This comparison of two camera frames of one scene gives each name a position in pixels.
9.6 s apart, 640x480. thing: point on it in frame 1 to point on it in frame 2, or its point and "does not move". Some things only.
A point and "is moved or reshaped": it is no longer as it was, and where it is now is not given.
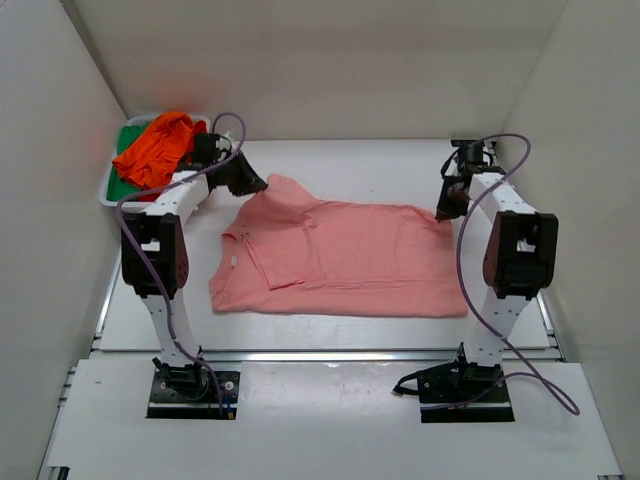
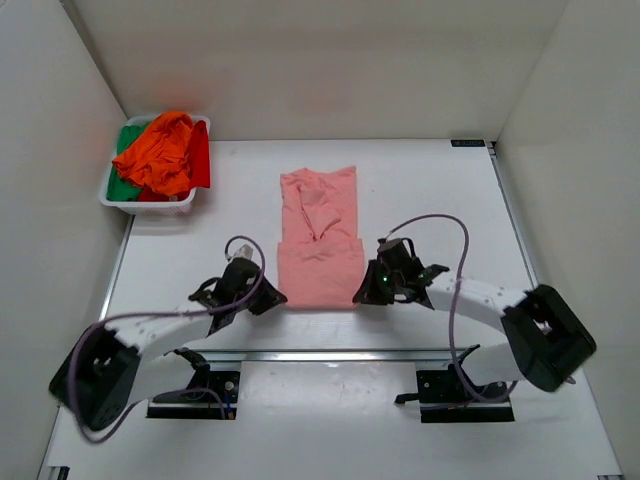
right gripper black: [444, 209] to [368, 294]
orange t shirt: [159, 154] does not move
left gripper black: [250, 182] to [271, 298]
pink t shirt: [286, 251] is moved or reshaped
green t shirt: [117, 187] does not move
